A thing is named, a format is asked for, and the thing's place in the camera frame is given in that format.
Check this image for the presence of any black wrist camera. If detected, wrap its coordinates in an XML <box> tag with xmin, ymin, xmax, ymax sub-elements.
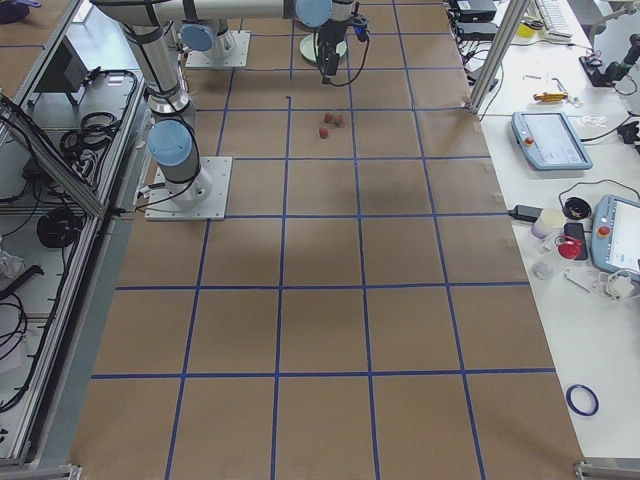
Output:
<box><xmin>351</xmin><ymin>14</ymin><xmax>369</xmax><ymax>43</ymax></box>

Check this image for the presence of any red round object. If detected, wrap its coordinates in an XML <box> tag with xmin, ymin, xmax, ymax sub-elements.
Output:
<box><xmin>555</xmin><ymin>236</ymin><xmax>583</xmax><ymax>260</ymax></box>

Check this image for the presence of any light green plate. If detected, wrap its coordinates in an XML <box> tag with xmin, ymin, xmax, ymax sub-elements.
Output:
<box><xmin>299</xmin><ymin>35</ymin><xmax>348</xmax><ymax>64</ymax></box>

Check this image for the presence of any teach pendant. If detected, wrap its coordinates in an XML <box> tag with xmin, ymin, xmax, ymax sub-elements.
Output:
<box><xmin>591</xmin><ymin>195</ymin><xmax>639</xmax><ymax>282</ymax></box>
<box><xmin>511</xmin><ymin>112</ymin><xmax>593</xmax><ymax>171</ymax></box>

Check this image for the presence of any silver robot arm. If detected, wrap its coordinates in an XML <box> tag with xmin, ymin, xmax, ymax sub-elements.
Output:
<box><xmin>180</xmin><ymin>19</ymin><xmax>237</xmax><ymax>57</ymax></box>
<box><xmin>95</xmin><ymin>1</ymin><xmax>369</xmax><ymax>202</ymax></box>

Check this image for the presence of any yellow metal tool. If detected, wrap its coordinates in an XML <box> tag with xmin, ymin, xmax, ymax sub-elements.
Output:
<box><xmin>533</xmin><ymin>92</ymin><xmax>568</xmax><ymax>103</ymax></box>

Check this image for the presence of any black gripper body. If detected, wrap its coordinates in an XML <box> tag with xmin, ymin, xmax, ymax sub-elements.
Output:
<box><xmin>317</xmin><ymin>20</ymin><xmax>348</xmax><ymax>56</ymax></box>

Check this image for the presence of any black power adapter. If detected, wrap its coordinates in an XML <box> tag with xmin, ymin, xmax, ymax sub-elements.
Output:
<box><xmin>508</xmin><ymin>204</ymin><xmax>542</xmax><ymax>223</ymax></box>

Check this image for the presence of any blue tape roll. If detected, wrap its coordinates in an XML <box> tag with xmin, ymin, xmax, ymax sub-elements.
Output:
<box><xmin>565</xmin><ymin>384</ymin><xmax>600</xmax><ymax>417</ymax></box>

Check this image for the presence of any far teach pendant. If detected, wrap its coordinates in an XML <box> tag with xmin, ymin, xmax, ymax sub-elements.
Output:
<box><xmin>511</xmin><ymin>112</ymin><xmax>593</xmax><ymax>171</ymax></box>

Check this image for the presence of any white cup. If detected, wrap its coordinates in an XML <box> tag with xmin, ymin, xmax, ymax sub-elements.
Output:
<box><xmin>531</xmin><ymin>208</ymin><xmax>566</xmax><ymax>239</ymax></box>

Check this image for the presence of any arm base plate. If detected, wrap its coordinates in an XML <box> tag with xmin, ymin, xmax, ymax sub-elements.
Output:
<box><xmin>145</xmin><ymin>156</ymin><xmax>233</xmax><ymax>221</ymax></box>
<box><xmin>186</xmin><ymin>30</ymin><xmax>251</xmax><ymax>70</ymax></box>

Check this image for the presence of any aluminium frame post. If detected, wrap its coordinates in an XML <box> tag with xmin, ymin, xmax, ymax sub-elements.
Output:
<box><xmin>467</xmin><ymin>0</ymin><xmax>530</xmax><ymax>114</ymax></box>

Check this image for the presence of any near teach pendant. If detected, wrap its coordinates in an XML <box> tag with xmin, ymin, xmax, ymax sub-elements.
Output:
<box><xmin>591</xmin><ymin>195</ymin><xmax>639</xmax><ymax>282</ymax></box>

